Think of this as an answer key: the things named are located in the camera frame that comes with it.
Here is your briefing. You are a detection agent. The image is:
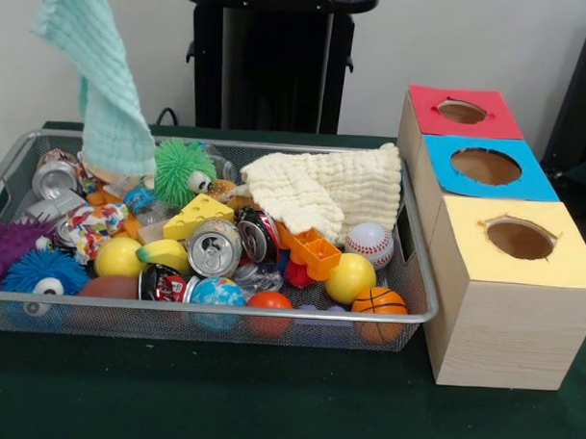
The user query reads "long orange toy block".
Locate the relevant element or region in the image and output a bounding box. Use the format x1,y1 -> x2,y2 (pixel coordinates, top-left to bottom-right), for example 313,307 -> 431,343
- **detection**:
273,222 -> 343,283

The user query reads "cream cloth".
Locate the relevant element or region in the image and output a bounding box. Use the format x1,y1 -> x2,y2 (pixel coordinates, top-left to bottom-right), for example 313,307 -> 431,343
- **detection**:
238,137 -> 403,248

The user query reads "mint green cloth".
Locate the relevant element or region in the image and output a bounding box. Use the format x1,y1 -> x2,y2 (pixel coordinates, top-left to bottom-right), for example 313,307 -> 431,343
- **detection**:
11,0 -> 163,177

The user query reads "silver mesh bin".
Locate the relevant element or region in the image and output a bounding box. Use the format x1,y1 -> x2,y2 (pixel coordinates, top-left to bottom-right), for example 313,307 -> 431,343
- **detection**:
0,126 -> 445,354

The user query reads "wooden box with three holes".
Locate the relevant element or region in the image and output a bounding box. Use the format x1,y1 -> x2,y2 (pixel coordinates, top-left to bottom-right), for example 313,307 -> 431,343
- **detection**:
388,83 -> 586,393

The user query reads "white toy baseball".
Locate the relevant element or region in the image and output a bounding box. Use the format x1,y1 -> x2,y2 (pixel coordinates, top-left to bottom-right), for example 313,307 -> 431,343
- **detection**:
344,220 -> 395,271

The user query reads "yellow ball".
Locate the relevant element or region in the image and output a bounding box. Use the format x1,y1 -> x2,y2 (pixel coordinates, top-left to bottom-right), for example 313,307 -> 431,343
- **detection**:
323,251 -> 378,306

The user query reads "silver drink can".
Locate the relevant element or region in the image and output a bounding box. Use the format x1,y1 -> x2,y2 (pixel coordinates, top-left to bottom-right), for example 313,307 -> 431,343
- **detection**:
185,218 -> 244,280

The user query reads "small orange ball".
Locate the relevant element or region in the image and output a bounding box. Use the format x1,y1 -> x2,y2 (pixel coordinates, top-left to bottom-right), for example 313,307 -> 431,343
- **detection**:
243,289 -> 294,339

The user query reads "yellow cheese wedge toy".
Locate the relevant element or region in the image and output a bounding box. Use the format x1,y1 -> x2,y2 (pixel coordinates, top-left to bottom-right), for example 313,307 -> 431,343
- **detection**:
163,191 -> 236,243

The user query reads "blue globe ball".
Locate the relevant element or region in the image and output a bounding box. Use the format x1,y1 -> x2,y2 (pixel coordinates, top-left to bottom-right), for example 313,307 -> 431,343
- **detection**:
188,275 -> 247,332

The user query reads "orange toy basketball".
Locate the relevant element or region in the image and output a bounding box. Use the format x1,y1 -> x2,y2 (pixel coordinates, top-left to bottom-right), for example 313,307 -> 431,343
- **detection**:
349,285 -> 410,345

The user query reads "green spiky ball with eyes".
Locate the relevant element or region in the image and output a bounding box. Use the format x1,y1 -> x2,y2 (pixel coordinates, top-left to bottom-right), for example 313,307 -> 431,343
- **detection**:
152,138 -> 218,208

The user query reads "black side stand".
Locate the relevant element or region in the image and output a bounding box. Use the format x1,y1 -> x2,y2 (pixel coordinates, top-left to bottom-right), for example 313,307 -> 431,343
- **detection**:
540,4 -> 586,167

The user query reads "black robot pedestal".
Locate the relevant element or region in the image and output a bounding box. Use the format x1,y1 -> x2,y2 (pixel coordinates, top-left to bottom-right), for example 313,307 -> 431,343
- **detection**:
173,0 -> 382,137

